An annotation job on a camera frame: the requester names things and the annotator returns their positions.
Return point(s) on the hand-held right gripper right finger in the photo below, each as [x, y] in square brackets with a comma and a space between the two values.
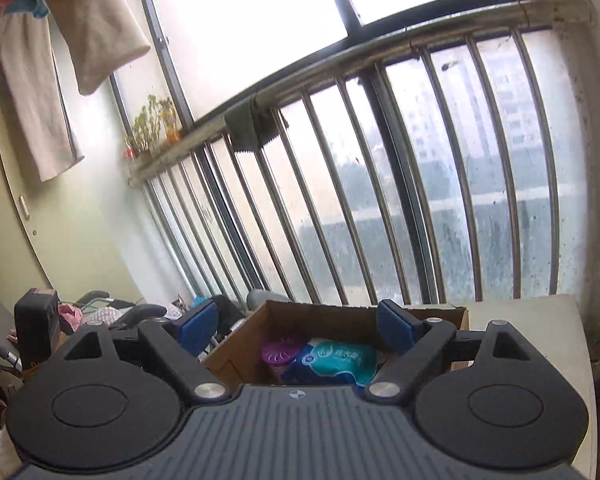
[395, 325]

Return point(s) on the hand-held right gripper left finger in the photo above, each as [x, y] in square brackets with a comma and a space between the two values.
[197, 322]

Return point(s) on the brown cardboard box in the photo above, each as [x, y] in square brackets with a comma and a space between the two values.
[240, 345]

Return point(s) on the blue wet wipes pack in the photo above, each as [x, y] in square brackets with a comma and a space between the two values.
[335, 360]

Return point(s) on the purple lid air freshener jar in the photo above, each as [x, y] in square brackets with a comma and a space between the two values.
[280, 352]

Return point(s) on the pink cloth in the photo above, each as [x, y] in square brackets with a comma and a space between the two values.
[70, 317]

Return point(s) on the wheelchair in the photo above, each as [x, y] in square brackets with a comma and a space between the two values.
[140, 312]

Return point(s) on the checkered cloth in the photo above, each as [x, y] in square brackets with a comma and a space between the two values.
[107, 316]

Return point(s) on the white knitted item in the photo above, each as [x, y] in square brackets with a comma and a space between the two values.
[2, 452]

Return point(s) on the orange bottle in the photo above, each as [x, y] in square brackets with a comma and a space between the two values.
[171, 130]

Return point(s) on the grey cloth rag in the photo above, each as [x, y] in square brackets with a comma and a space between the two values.
[245, 125]

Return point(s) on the leggy potted plant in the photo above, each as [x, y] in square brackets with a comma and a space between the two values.
[147, 125]

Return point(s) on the long beige hanging garment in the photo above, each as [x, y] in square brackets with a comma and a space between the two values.
[25, 100]

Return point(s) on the metal window railing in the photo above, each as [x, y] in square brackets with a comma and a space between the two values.
[480, 21]

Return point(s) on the blue clothes hanger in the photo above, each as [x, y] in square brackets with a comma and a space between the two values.
[30, 5]

